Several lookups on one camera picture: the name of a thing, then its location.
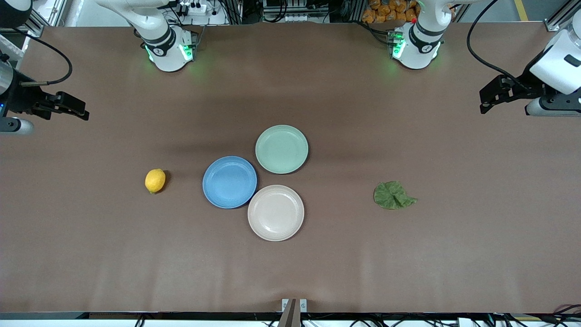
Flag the yellow lemon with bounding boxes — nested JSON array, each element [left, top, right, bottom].
[[145, 168, 167, 194]]

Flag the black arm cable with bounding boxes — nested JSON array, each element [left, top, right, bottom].
[[466, 0, 534, 84], [13, 28, 73, 87]]

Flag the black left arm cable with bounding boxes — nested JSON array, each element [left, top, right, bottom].
[[466, 0, 534, 84]]

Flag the white power strip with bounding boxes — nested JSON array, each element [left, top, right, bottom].
[[178, 1, 208, 15]]

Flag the bag of orange fruit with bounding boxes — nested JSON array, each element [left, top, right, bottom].
[[362, 0, 419, 24]]

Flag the beige plate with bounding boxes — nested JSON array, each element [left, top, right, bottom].
[[247, 184, 305, 242]]

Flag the green lettuce leaf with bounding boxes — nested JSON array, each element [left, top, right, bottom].
[[373, 181, 418, 210]]

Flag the aluminium frame post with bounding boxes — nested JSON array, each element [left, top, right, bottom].
[[25, 8, 46, 38], [545, 5, 581, 32]]

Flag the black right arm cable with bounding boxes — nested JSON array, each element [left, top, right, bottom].
[[13, 28, 73, 87]]

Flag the green plate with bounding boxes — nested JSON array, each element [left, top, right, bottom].
[[255, 124, 309, 174]]

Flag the blue plate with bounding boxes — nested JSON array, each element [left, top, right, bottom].
[[202, 156, 258, 209]]

